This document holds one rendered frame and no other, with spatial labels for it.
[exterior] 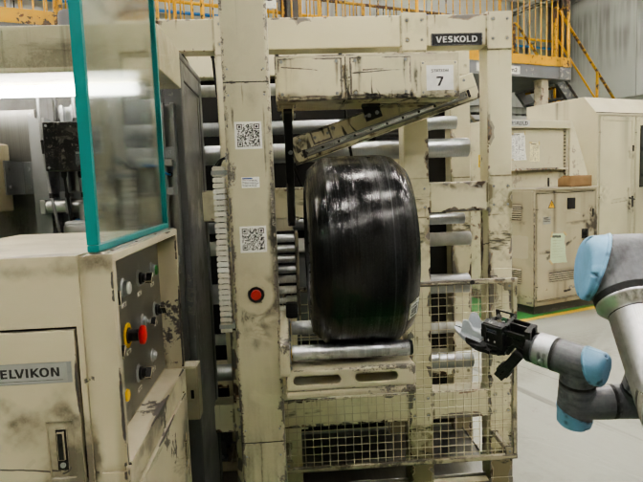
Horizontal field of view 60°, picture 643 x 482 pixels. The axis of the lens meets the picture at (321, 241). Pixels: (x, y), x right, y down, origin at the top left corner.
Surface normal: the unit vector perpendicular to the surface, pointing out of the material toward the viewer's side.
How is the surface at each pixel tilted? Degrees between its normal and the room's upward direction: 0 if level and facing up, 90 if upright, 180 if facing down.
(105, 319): 90
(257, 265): 90
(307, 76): 90
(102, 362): 90
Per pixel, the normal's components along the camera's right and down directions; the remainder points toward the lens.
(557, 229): 0.43, 0.07
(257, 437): 0.07, 0.10
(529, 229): -0.90, 0.07
